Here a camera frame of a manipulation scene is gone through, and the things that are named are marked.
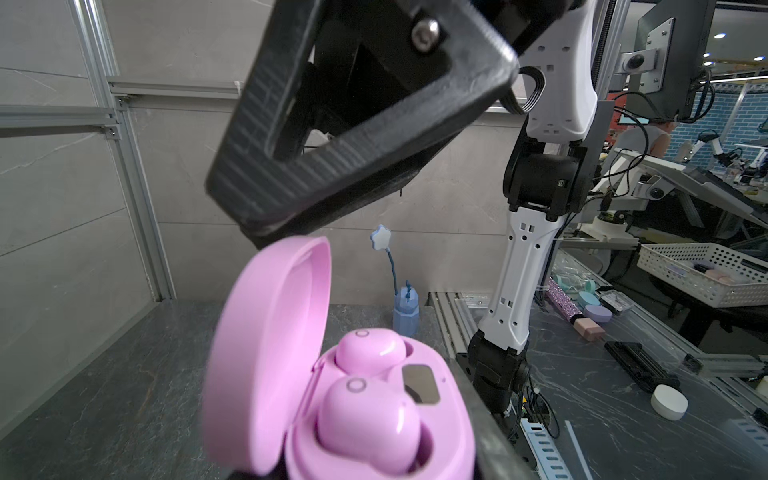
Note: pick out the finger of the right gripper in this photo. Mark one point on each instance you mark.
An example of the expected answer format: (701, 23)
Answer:
(347, 101)

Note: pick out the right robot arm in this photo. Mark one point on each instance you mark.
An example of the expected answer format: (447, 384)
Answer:
(549, 174)

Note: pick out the black monitor on stand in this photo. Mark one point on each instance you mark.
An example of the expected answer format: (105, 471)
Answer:
(678, 87)

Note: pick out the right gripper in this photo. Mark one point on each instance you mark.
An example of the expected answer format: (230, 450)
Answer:
(514, 26)

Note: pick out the white round puck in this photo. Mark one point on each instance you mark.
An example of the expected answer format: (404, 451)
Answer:
(669, 403)

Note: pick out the purple earbud case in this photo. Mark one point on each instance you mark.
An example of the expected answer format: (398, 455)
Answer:
(267, 373)

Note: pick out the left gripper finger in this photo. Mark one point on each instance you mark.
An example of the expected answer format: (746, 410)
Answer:
(495, 457)

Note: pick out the purple earbud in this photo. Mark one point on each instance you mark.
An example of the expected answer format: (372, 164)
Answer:
(371, 421)
(368, 352)

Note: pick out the white plastic tray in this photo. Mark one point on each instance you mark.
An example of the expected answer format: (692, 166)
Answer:
(717, 276)

